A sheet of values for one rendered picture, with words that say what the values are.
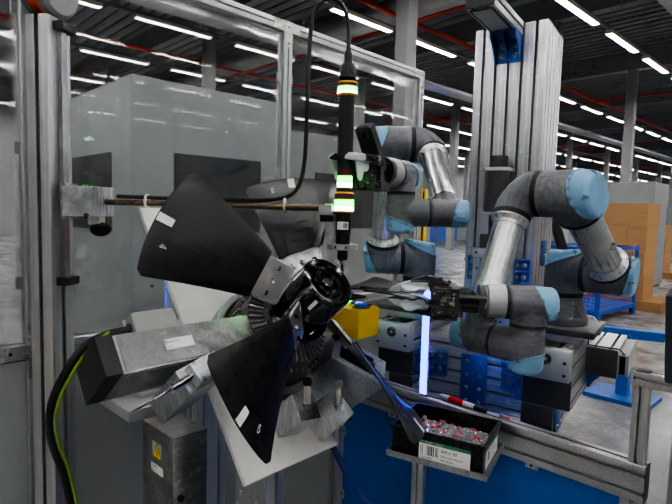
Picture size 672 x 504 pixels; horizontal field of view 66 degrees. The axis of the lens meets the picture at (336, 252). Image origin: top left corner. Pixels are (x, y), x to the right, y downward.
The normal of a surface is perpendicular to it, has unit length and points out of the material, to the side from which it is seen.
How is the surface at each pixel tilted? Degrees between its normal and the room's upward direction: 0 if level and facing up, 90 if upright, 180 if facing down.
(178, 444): 90
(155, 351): 50
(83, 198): 90
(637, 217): 90
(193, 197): 71
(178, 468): 90
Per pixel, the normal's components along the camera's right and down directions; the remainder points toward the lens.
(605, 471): -0.69, 0.04
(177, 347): 0.57, -0.59
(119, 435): 0.72, 0.07
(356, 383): -0.13, 0.63
